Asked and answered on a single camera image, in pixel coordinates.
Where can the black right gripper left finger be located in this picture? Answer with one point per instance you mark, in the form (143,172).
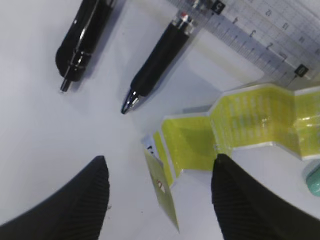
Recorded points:
(75,212)

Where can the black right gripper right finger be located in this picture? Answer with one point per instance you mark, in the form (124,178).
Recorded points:
(247,210)

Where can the green utility knife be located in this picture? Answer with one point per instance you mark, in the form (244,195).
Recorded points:
(311,176)

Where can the yellow waste paper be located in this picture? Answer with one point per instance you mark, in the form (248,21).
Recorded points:
(250,117)

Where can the black pen right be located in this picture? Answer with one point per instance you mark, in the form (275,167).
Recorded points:
(165,51)

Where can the black pen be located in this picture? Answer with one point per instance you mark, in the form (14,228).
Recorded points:
(79,44)
(165,51)

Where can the clear plastic ruler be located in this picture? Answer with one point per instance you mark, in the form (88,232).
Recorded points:
(280,37)

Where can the black pen middle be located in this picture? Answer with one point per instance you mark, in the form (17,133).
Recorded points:
(79,44)

